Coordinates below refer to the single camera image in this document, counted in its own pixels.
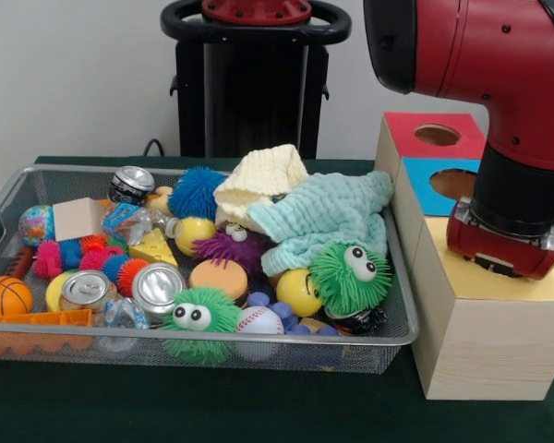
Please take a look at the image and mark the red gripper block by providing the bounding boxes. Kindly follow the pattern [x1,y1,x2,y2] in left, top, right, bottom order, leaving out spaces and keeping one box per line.
[445,196,554,281]

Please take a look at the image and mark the green spiky ball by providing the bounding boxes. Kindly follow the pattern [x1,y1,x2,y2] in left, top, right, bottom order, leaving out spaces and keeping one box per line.
[308,242,394,319]

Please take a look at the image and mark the mint waffle cloth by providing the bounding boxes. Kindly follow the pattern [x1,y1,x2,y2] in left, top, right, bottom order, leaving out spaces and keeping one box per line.
[247,168,395,277]

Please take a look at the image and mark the cream waffle cloth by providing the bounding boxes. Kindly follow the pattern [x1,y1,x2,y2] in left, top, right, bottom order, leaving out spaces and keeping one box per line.
[213,142,311,230]

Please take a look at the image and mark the wooden box with three holes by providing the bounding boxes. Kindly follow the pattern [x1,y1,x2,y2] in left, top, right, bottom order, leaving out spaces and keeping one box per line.
[372,112,554,401]

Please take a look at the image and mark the yellow smiley ball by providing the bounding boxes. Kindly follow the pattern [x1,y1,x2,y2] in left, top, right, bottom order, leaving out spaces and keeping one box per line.
[276,268,325,317]

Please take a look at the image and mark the white toy baseball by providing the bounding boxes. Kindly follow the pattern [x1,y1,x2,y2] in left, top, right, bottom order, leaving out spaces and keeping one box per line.
[235,305,286,361]

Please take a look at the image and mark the purple spiky toy with eyes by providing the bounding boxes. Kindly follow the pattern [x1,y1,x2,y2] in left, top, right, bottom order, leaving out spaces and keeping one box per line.
[192,222,270,273]

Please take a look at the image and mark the green spiky toy with eyes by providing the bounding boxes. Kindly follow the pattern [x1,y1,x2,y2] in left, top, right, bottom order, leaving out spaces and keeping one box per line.
[161,286,244,365]

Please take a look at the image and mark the blue spiky ball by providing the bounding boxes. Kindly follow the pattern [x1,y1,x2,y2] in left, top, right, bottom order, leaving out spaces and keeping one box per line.
[168,166,230,222]

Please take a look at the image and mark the dark green table cloth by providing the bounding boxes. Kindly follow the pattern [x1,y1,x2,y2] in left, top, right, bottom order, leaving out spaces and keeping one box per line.
[0,155,554,443]

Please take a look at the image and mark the silver drink can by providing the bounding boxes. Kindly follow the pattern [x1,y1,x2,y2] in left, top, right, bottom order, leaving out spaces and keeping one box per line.
[131,261,188,324]

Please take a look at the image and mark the plain wooden cube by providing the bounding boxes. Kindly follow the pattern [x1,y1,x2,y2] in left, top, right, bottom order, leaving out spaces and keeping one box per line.
[52,197,106,242]

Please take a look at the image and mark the orange toy basketball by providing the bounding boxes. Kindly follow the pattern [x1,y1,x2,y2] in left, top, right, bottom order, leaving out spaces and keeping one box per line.
[0,275,34,317]

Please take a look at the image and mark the shallow wire mesh bin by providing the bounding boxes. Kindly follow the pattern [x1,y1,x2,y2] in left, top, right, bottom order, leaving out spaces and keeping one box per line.
[0,164,421,373]

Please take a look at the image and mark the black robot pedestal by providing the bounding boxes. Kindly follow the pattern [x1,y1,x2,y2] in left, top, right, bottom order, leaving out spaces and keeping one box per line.
[160,0,352,161]

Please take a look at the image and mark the black cable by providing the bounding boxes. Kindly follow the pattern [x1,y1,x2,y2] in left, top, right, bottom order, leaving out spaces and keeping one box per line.
[142,138,168,159]

